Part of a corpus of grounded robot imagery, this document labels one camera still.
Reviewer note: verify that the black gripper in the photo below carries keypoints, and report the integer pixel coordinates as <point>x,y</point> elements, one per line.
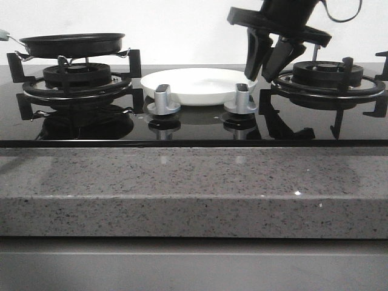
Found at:
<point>286,18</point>

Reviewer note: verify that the white round plate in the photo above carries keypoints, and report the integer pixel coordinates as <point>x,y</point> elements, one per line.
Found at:
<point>197,86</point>

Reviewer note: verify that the right black gas burner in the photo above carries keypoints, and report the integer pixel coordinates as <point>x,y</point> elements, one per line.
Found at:
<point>327,85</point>

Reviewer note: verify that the black gas burner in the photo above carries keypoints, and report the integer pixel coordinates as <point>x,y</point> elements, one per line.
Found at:
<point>89,84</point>
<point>327,85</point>

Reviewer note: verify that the silver right stove knob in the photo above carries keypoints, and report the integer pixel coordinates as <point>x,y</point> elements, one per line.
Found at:
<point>241,104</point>

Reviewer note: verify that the silver stove knob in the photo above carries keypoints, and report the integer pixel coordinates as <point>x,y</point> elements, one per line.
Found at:
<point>241,104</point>
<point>162,104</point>

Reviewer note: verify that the silver left stove knob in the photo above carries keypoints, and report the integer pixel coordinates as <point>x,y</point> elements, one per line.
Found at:
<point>162,104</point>

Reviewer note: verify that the right black pan support grate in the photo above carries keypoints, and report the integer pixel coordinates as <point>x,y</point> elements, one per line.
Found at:
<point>288,121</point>

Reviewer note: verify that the black pan support grate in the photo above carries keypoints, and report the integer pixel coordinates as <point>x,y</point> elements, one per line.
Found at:
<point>16,58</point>
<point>288,121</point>

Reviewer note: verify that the left black pan support grate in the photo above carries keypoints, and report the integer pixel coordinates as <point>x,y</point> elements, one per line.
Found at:
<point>16,58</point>

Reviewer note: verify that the black glass stove top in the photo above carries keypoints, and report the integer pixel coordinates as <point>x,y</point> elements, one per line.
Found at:
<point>125,123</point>

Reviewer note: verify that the left black gas burner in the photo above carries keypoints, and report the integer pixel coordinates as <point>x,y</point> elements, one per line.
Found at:
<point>89,84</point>

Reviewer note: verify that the black frying pan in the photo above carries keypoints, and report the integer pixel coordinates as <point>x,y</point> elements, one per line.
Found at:
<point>74,45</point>

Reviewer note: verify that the grey cabinet front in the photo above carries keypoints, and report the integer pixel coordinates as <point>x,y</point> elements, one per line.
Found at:
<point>192,264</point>

